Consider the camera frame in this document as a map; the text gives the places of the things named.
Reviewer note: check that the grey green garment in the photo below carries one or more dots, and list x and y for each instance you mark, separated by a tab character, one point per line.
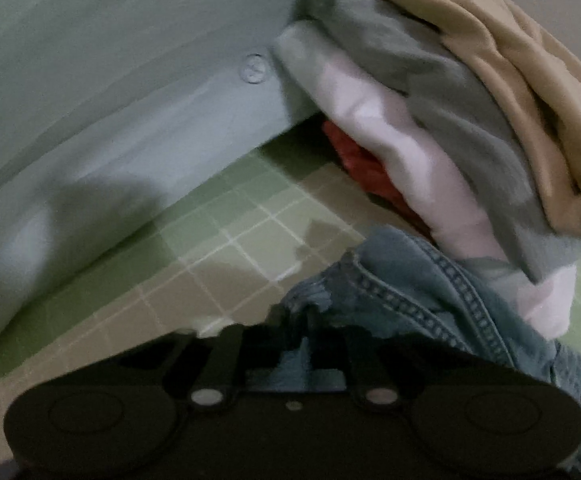
420	75

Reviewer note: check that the red cloth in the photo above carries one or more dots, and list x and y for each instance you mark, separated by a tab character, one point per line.
360	160

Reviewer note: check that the pale carrot print quilt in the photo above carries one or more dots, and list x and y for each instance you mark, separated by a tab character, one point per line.
95	110

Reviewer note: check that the white pink garment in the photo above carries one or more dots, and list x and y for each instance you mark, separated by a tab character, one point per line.
395	135

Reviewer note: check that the blue denim jeans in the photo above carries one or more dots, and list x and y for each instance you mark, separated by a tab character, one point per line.
420	300

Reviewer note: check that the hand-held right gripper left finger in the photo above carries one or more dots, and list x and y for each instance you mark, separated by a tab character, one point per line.
220	362

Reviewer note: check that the beige garment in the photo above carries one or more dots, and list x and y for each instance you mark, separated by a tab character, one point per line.
510	60

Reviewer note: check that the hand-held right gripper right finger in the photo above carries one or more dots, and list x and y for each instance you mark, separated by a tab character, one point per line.
365	365

